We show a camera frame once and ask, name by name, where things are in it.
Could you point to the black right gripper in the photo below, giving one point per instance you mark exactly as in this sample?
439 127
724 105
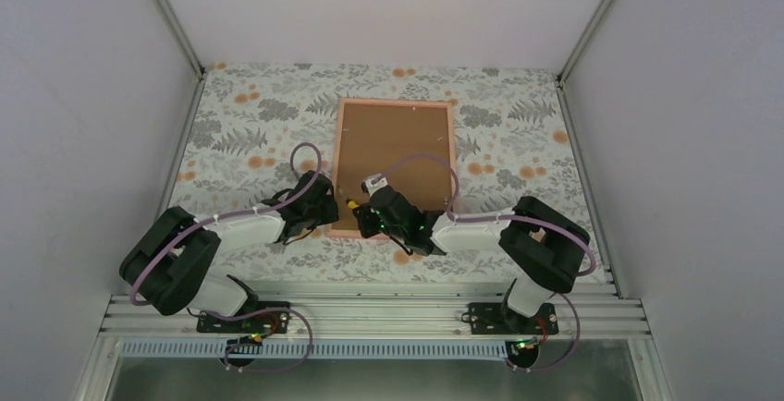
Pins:
366 230

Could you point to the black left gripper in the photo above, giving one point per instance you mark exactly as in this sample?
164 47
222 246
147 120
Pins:
331 215

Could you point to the yellow handled screwdriver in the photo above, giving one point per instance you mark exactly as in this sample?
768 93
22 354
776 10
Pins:
350 202

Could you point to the pink wooden photo frame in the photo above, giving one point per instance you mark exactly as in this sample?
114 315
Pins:
374 134

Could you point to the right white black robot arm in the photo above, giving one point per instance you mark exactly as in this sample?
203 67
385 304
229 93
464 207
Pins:
549 248

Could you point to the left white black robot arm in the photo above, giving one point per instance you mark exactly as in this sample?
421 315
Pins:
169 268

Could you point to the floral patterned table mat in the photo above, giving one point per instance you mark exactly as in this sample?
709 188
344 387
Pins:
255 119

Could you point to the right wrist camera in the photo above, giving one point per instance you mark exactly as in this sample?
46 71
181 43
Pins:
373 183

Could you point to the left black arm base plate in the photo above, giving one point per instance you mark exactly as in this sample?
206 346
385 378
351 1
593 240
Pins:
274 321

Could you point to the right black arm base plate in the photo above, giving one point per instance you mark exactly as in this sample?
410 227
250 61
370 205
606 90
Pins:
495 318

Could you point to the aluminium mounting rail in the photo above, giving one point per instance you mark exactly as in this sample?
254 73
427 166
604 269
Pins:
374 317

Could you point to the grey slotted cable duct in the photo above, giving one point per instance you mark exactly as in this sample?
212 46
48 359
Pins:
320 349

